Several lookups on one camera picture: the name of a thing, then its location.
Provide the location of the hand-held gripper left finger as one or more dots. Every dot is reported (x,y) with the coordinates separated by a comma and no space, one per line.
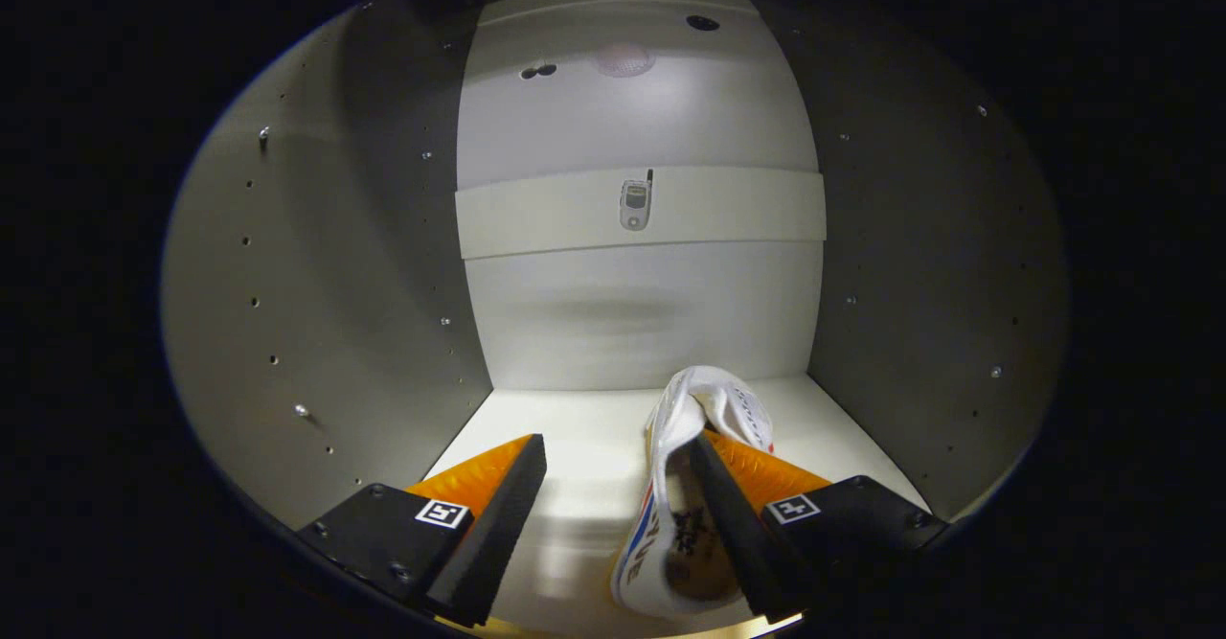
(498,524)

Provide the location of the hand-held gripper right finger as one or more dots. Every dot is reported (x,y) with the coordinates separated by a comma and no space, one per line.
(742,534)

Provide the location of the white canvas shoe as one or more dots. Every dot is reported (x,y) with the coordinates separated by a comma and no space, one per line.
(709,399)

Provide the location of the grey shoe cabinet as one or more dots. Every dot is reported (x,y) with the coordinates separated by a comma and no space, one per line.
(623,313)

